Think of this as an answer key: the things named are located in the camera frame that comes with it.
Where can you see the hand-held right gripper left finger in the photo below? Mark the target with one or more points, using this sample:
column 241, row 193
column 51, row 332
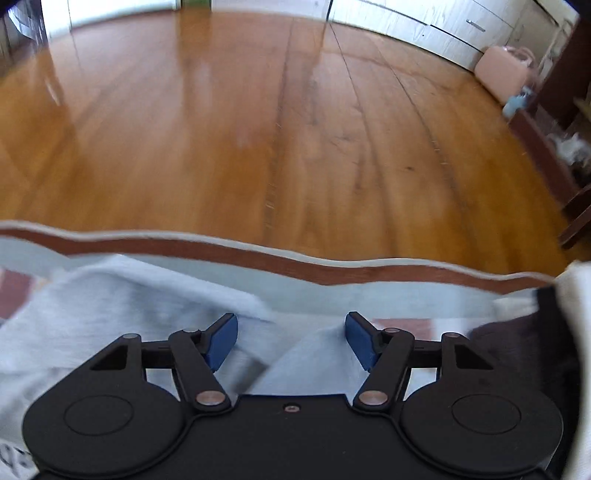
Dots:
column 222, row 339

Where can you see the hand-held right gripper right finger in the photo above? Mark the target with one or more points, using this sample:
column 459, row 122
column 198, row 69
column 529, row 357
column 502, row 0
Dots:
column 361, row 339

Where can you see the light grey sweatshirt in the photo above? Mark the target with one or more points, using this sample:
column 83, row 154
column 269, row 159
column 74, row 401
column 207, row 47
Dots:
column 138, row 304

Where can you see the checked printed blanket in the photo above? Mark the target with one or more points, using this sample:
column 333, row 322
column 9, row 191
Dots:
column 397, row 291

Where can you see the dark brown cloth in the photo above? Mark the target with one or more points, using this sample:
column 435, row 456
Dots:
column 517, row 350

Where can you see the white fleece cloth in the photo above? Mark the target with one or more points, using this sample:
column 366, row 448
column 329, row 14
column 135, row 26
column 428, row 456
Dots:
column 577, row 323

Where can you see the dark wooden furniture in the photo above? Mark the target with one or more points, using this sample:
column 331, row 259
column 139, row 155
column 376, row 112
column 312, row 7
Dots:
column 549, row 157

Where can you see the light blue toy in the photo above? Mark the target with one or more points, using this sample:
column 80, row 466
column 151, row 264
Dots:
column 517, row 101

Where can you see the pink case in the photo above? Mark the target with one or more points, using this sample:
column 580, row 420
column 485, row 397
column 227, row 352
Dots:
column 501, row 69

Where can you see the white drawer cabinet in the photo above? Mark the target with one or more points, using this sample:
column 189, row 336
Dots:
column 443, row 27

